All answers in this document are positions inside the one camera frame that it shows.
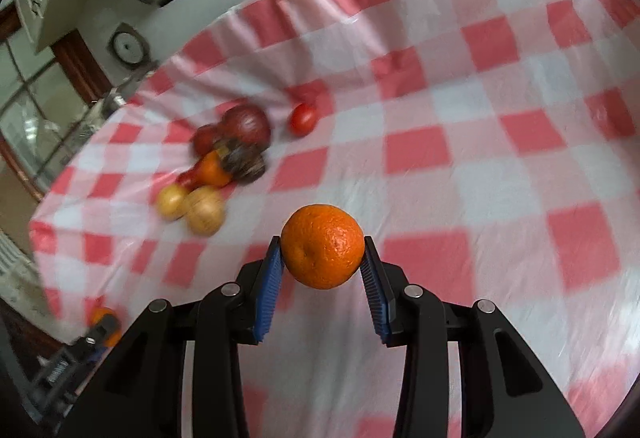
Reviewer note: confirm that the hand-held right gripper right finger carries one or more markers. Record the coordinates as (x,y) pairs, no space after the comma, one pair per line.
(376,298)

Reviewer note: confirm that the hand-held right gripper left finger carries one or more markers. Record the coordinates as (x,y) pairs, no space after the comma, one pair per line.
(266,290)

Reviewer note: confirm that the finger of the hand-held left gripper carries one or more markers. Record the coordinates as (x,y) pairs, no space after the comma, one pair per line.
(92,343)

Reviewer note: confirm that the yellow striped pepino melon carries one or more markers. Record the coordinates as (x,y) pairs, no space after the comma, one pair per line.
(204,211)
(171,201)

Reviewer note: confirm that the dark brown water chestnut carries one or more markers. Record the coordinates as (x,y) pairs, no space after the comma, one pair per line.
(245,163)

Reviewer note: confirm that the red tomato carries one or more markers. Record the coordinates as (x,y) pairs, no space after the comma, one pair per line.
(303,118)
(186,179)

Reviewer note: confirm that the small dark red apple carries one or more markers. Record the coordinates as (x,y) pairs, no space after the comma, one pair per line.
(205,139)

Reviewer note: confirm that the large dark red apple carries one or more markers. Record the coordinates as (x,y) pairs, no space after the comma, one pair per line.
(246,125)

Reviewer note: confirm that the red white checked tablecloth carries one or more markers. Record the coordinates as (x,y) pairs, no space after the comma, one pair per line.
(450,142)

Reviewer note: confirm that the glass door with metal bars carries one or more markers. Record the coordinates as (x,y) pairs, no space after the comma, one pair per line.
(30,117)

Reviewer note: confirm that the stainless steel bowl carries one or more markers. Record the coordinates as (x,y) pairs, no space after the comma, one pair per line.
(107,101)

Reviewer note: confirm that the round grey dial device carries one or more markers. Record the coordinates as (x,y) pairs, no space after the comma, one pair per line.
(127,46)

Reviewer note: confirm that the grey cabinet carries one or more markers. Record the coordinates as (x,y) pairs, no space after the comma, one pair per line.
(60,12)

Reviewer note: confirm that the brown wooden door frame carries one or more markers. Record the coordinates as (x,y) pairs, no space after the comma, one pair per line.
(80,67)

